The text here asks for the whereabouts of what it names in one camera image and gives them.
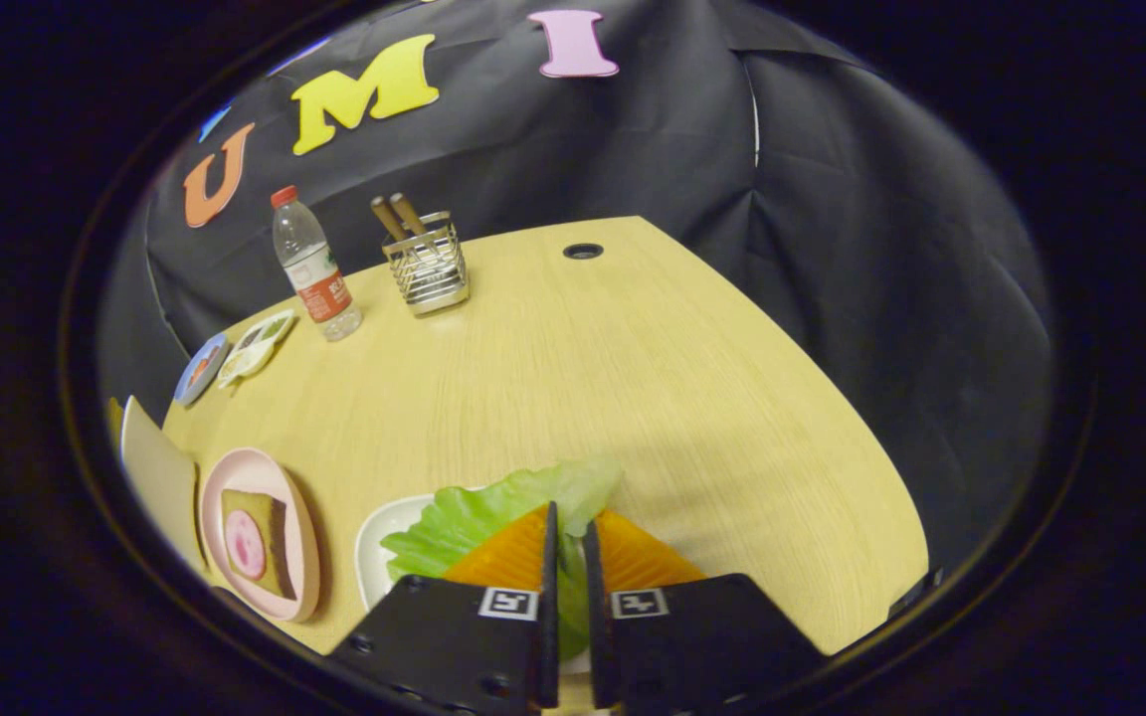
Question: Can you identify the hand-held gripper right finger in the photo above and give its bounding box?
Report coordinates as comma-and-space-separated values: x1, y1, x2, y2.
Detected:
583, 509, 828, 716

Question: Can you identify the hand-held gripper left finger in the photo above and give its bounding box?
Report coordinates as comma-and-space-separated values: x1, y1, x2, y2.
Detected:
326, 500, 561, 716

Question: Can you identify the green lettuce leaf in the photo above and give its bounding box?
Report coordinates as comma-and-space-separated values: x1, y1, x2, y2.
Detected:
380, 457, 624, 662

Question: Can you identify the small white plate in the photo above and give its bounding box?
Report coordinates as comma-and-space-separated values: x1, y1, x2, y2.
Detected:
354, 494, 435, 612

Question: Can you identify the pink round plate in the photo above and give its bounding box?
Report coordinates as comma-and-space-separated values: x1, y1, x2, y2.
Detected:
198, 447, 321, 624

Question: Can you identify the bread slice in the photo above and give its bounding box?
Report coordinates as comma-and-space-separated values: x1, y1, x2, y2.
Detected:
221, 488, 297, 601

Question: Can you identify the pink ham slice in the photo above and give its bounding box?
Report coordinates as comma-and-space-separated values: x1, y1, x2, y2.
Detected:
225, 509, 267, 582

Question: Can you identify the white divided bean tray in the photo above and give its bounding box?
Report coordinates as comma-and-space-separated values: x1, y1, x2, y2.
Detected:
216, 308, 297, 390

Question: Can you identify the white toaster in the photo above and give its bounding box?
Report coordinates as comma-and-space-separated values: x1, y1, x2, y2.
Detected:
120, 395, 206, 573

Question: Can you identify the clear water bottle red cap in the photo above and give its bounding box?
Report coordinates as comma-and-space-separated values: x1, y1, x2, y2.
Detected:
270, 185, 364, 343

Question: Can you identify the blue round plate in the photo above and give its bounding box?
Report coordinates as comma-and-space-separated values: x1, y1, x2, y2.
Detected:
173, 333, 232, 407

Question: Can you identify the wooden chopstick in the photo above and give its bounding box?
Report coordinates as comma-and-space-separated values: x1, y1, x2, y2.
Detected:
370, 196, 408, 243
390, 192, 429, 237

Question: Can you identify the black backdrop cloth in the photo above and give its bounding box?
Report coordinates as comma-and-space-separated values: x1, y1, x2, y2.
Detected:
95, 0, 1056, 588

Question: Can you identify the metal wire utensil holder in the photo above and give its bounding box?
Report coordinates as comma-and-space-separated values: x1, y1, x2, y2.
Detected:
381, 211, 471, 318

